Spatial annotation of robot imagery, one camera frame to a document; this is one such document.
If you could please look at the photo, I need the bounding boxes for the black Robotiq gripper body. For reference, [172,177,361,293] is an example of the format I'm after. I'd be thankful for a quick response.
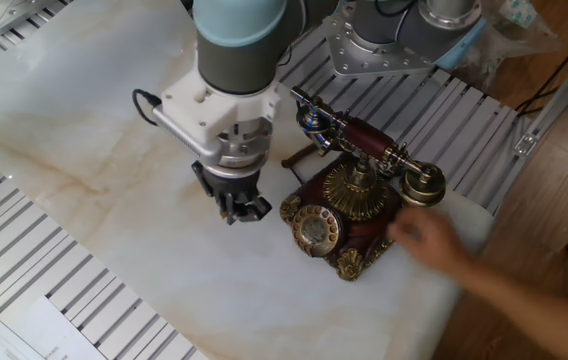
[190,158,264,212]

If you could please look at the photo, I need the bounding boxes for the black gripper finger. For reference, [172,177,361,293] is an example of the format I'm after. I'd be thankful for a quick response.
[236,193,274,225]
[215,192,246,227]

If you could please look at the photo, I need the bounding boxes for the red brass phone handset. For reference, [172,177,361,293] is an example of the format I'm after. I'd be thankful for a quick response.
[289,85,448,210]

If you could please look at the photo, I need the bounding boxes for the person's bare forearm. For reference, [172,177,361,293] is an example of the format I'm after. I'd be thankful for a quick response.
[442,258,568,360]

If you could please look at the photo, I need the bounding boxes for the person's bare hand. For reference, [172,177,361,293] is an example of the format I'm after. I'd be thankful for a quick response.
[385,206,471,277]

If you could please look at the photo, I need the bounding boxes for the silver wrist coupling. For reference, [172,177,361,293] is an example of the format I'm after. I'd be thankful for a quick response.
[215,116,274,180]

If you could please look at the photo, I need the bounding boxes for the blank white paper sheet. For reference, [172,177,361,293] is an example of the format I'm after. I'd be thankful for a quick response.
[11,294,109,360]

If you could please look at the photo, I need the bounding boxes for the perforated metal plate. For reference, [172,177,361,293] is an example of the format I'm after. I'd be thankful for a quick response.
[0,0,73,39]

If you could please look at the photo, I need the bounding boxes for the clear plastic bag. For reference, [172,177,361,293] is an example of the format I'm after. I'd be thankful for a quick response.
[455,0,566,82]

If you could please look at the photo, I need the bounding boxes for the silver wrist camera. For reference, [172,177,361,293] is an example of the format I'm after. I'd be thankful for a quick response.
[150,104,226,170]

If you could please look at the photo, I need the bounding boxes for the dark brown coiled handset cord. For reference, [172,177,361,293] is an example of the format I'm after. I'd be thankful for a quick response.
[279,141,324,185]

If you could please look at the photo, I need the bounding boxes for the white printed camera mount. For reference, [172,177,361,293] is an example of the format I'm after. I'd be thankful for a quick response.
[159,66,284,147]

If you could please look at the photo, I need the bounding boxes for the black camera cable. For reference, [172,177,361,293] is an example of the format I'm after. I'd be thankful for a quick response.
[130,88,164,128]

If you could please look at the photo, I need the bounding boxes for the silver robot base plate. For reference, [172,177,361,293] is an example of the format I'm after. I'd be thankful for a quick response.
[323,0,439,80]

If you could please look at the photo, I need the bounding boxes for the aluminium frame bar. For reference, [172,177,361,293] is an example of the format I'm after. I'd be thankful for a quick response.
[483,29,568,217]

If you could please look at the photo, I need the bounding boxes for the black floor cable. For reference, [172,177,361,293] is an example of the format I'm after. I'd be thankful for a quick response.
[512,13,568,117]

